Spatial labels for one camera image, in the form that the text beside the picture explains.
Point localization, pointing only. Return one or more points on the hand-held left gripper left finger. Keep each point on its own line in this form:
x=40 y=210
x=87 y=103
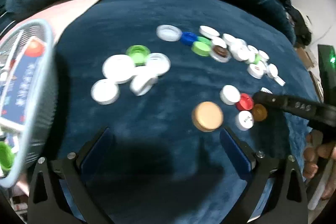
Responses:
x=95 y=153

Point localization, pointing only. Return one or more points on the white cap with red print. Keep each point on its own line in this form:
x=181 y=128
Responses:
x=256 y=70

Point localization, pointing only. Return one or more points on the clear white lid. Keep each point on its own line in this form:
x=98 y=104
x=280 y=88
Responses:
x=169 y=33

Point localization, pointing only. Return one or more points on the tan bottle cap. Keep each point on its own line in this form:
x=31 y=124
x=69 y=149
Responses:
x=207 y=116

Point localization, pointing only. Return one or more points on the amber brown bottle cap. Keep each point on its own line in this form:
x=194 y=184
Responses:
x=260 y=113

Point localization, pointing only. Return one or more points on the blue bottle cap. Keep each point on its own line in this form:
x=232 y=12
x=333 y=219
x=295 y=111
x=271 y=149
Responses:
x=189 y=38

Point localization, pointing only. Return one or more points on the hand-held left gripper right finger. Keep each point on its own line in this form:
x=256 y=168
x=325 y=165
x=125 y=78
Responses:
x=232 y=153

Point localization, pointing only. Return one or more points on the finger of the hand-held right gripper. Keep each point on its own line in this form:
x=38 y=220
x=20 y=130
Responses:
x=283 y=102

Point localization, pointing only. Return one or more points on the pink cloth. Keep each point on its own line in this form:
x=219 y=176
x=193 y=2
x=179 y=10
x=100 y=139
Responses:
x=60 y=11

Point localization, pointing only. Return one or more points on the blue printed card box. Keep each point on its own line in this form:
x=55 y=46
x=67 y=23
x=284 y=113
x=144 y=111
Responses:
x=15 y=87

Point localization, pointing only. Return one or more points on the cardboard box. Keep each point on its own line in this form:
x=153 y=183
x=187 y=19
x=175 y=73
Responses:
x=305 y=58

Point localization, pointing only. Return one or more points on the white ringed bottle cap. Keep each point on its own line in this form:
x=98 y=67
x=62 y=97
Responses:
x=158 y=63

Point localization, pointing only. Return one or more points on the large green bottle cap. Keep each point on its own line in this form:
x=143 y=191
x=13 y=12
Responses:
x=258 y=58

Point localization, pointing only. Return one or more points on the red orange bottle cap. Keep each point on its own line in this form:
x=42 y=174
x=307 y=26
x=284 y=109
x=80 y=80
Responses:
x=34 y=48

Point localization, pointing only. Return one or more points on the person's right hand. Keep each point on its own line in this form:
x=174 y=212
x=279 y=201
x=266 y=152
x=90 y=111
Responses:
x=311 y=154

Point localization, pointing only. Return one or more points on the dark brown bottle cap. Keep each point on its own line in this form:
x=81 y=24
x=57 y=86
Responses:
x=220 y=50

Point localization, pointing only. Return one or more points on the bright green bottle cap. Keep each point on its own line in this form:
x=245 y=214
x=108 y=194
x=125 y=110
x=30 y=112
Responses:
x=137 y=54

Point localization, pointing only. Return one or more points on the clear plastic lid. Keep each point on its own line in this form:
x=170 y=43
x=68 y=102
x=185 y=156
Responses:
x=221 y=58

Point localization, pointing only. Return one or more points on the light blue plastic basket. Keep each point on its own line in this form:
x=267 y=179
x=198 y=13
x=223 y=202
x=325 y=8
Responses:
x=43 y=108

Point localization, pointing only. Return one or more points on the blue plush blanket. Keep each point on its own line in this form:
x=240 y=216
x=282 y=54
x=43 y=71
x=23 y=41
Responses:
x=157 y=121

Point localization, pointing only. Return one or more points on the pile of white bottle caps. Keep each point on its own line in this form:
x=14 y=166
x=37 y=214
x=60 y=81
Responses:
x=208 y=31

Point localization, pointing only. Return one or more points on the white cap with dark print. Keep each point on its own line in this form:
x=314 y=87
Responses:
x=244 y=120

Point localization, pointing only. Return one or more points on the large white jar lid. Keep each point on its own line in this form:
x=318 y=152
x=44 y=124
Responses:
x=118 y=68

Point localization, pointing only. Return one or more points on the lime green bottle cap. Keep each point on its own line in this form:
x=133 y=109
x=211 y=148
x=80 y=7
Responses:
x=5 y=159

